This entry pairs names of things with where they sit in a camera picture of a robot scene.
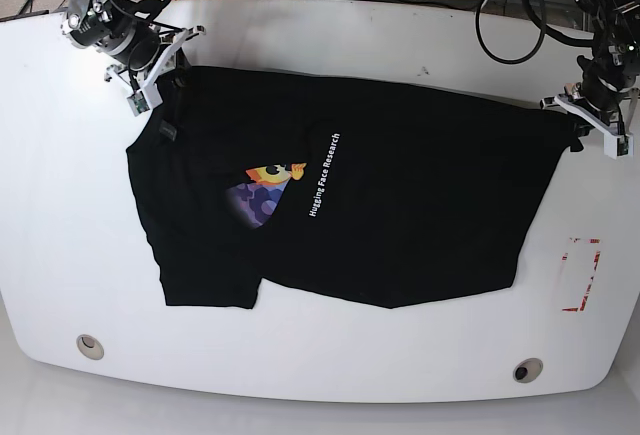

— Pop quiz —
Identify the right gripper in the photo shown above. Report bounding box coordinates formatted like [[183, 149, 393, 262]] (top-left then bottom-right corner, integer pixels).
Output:
[[104, 25, 206, 90]]

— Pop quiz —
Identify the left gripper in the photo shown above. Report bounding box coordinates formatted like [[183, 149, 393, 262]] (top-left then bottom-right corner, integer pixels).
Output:
[[540, 82, 639, 137]]

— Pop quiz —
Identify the black t-shirt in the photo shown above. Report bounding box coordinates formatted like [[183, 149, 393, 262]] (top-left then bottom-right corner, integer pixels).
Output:
[[127, 67, 583, 309]]

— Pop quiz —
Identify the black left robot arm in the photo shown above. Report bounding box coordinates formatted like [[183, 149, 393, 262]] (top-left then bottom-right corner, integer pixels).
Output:
[[474, 0, 639, 139]]

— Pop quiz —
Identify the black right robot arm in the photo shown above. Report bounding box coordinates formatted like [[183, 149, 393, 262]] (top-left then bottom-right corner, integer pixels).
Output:
[[62, 0, 203, 92]]

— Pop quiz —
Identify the red tape rectangle marking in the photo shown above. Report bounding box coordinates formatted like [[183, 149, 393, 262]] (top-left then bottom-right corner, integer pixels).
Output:
[[556, 237, 602, 313]]

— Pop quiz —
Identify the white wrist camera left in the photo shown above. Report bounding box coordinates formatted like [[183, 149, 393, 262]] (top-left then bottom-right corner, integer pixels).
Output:
[[603, 133, 634, 159]]

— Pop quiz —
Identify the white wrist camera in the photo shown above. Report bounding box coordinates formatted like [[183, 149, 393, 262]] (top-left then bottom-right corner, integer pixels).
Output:
[[127, 85, 163, 116], [603, 133, 634, 159]]

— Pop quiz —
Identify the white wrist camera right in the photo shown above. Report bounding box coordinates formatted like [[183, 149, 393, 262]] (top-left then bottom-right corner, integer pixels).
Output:
[[127, 85, 163, 116]]

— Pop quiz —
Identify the right table cable grommet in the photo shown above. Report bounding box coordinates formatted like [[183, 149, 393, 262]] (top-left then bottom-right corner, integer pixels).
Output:
[[513, 358, 544, 384]]

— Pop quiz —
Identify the table cable grommet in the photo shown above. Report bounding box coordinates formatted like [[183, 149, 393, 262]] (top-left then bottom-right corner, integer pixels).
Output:
[[76, 334, 105, 361], [513, 358, 544, 384]]

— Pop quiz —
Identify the left table cable grommet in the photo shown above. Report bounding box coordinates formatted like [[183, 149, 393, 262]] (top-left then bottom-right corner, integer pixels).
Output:
[[76, 334, 105, 361]]

